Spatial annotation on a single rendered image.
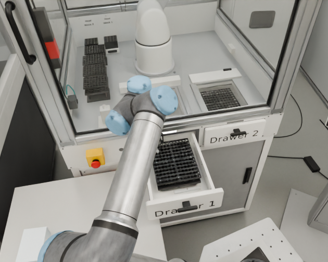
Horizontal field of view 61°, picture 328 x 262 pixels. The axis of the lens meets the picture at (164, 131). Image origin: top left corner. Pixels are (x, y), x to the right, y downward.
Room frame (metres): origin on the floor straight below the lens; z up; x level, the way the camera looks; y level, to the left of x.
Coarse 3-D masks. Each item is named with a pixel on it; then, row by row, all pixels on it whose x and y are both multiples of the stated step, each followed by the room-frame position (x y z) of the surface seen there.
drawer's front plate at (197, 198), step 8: (200, 192) 0.57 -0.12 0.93; (208, 192) 0.57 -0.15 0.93; (216, 192) 0.57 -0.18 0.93; (152, 200) 0.55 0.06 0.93; (160, 200) 0.55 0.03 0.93; (168, 200) 0.54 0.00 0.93; (176, 200) 0.54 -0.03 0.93; (184, 200) 0.55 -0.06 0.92; (192, 200) 0.55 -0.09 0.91; (200, 200) 0.56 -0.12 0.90; (208, 200) 0.56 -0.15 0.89; (216, 200) 0.57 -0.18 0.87; (152, 208) 0.53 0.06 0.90; (160, 208) 0.54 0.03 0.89; (168, 208) 0.54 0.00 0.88; (176, 208) 0.54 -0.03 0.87; (200, 208) 0.56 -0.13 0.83; (208, 208) 0.56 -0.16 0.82; (152, 216) 0.53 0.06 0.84; (160, 216) 0.53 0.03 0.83; (168, 216) 0.54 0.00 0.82
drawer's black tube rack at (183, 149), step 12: (168, 144) 0.85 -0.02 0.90; (180, 144) 0.87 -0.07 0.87; (156, 156) 0.78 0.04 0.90; (168, 156) 0.77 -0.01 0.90; (180, 156) 0.77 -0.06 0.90; (192, 156) 0.77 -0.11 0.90; (156, 168) 0.74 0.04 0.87; (168, 168) 0.71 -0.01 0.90; (180, 168) 0.71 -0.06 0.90; (192, 168) 0.71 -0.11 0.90; (156, 180) 0.67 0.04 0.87; (192, 180) 0.67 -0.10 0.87
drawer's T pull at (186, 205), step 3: (186, 201) 0.55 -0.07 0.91; (189, 201) 0.55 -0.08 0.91; (183, 204) 0.53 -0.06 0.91; (186, 204) 0.53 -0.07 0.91; (189, 204) 0.53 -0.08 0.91; (183, 207) 0.52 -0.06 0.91; (186, 207) 0.52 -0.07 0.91; (189, 207) 0.52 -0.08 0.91; (192, 207) 0.52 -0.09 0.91; (195, 207) 0.52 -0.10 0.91; (177, 210) 0.52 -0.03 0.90; (180, 210) 0.51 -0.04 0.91; (183, 210) 0.51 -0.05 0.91; (186, 210) 0.51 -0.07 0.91; (189, 210) 0.51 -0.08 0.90
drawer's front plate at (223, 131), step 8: (256, 120) 0.94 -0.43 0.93; (264, 120) 0.94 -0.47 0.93; (208, 128) 0.90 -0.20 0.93; (216, 128) 0.90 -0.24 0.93; (224, 128) 0.90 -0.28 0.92; (232, 128) 0.91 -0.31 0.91; (240, 128) 0.92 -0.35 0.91; (248, 128) 0.92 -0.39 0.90; (256, 128) 0.93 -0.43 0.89; (208, 136) 0.89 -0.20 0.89; (216, 136) 0.90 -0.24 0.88; (224, 136) 0.90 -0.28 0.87; (248, 136) 0.92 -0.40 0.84; (256, 136) 0.93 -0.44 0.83; (208, 144) 0.89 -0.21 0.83; (216, 144) 0.90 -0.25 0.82
